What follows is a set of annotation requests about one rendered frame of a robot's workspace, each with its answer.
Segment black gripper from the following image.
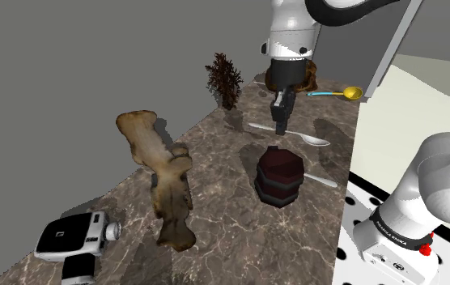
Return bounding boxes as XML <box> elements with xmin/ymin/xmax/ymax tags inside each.
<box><xmin>266</xmin><ymin>57</ymin><xmax>310</xmax><ymax>136</ymax></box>

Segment white spoon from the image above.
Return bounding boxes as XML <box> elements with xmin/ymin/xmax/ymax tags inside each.
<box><xmin>248</xmin><ymin>122</ymin><xmax>331</xmax><ymax>147</ymax></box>
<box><xmin>303</xmin><ymin>172</ymin><xmax>339</xmax><ymax>189</ymax></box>

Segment brown lumpy object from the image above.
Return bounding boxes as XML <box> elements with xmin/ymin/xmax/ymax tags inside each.
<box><xmin>296</xmin><ymin>59</ymin><xmax>319</xmax><ymax>94</ymax></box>

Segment dark red branching plant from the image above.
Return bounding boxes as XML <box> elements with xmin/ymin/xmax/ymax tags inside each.
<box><xmin>204</xmin><ymin>52</ymin><xmax>244</xmax><ymax>111</ymax></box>

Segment dark red ridged jar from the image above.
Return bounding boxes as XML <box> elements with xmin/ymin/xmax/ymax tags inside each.
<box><xmin>253</xmin><ymin>145</ymin><xmax>306</xmax><ymax>209</ymax></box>

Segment beige bone-shaped sculpture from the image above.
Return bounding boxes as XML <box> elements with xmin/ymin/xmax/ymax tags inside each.
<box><xmin>114</xmin><ymin>109</ymin><xmax>197</xmax><ymax>253</ymax></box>

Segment white perforated robot stand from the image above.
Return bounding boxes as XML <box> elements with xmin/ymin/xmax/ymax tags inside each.
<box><xmin>332</xmin><ymin>170</ymin><xmax>450</xmax><ymax>285</ymax></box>

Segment yellow spoon with blue handle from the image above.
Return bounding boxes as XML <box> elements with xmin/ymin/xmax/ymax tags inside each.
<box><xmin>307</xmin><ymin>86</ymin><xmax>364</xmax><ymax>102</ymax></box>

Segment black and white camera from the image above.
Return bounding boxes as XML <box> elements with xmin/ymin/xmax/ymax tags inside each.
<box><xmin>33</xmin><ymin>211</ymin><xmax>122</xmax><ymax>285</ymax></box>

